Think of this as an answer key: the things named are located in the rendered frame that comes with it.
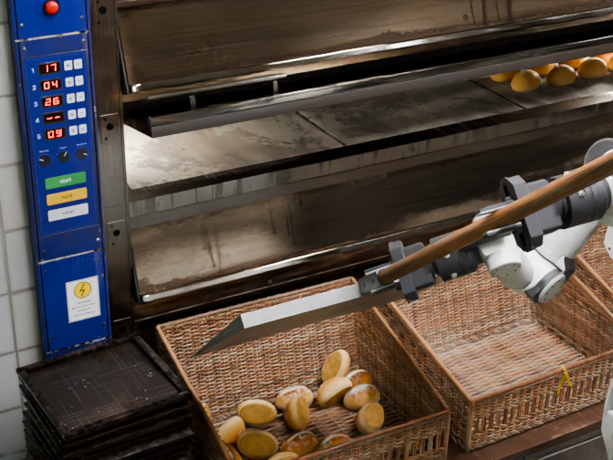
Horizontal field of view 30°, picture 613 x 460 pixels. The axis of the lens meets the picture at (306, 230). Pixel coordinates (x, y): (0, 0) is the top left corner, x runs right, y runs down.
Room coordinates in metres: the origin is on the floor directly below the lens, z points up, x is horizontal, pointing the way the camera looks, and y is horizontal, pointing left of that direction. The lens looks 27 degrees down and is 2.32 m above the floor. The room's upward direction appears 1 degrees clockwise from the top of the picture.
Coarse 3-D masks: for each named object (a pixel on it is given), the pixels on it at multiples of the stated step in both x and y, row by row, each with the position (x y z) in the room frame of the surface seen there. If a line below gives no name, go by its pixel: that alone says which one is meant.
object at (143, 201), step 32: (608, 96) 3.08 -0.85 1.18; (448, 128) 2.81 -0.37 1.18; (480, 128) 2.82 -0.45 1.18; (512, 128) 2.87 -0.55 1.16; (288, 160) 2.58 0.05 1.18; (320, 160) 2.59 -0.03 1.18; (352, 160) 2.62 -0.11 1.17; (384, 160) 2.67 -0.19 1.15; (128, 192) 2.38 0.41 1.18; (160, 192) 2.38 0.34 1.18; (192, 192) 2.40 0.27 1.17; (224, 192) 2.45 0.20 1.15
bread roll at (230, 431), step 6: (228, 420) 2.23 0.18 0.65; (234, 420) 2.23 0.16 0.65; (240, 420) 2.24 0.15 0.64; (222, 426) 2.20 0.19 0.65; (228, 426) 2.20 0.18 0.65; (234, 426) 2.21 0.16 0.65; (240, 426) 2.22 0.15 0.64; (222, 432) 2.19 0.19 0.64; (228, 432) 2.19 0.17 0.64; (234, 432) 2.20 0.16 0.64; (240, 432) 2.21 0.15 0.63; (222, 438) 2.18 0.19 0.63; (228, 438) 2.19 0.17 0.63; (234, 438) 2.19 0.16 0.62; (234, 444) 2.20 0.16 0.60
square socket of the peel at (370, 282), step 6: (378, 270) 1.93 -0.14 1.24; (366, 276) 1.96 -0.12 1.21; (372, 276) 1.94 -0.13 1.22; (378, 276) 1.92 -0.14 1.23; (360, 282) 1.97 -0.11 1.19; (366, 282) 1.96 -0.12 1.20; (372, 282) 1.93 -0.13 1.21; (378, 282) 1.92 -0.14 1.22; (360, 288) 1.97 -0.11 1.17; (366, 288) 1.96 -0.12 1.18; (372, 288) 1.93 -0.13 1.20; (366, 294) 1.97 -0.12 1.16
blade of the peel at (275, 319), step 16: (352, 288) 1.98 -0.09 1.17; (288, 304) 1.91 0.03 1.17; (304, 304) 1.92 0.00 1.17; (320, 304) 1.93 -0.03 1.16; (336, 304) 1.95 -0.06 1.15; (352, 304) 2.07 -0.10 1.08; (368, 304) 2.19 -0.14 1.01; (240, 320) 1.86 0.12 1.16; (256, 320) 1.86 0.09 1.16; (272, 320) 1.87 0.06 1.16; (288, 320) 1.97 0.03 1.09; (304, 320) 2.09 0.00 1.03; (320, 320) 2.22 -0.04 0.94; (224, 336) 1.93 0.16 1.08; (240, 336) 1.97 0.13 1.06; (256, 336) 2.09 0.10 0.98; (208, 352) 2.11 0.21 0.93
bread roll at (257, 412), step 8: (256, 400) 2.31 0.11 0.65; (240, 408) 2.29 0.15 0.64; (248, 408) 2.29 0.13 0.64; (256, 408) 2.29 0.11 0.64; (264, 408) 2.29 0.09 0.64; (272, 408) 2.30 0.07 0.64; (240, 416) 2.28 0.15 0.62; (248, 416) 2.28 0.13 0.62; (256, 416) 2.28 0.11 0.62; (264, 416) 2.28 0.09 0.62; (272, 416) 2.29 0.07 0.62; (248, 424) 2.28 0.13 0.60; (256, 424) 2.28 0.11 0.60; (264, 424) 2.28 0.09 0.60
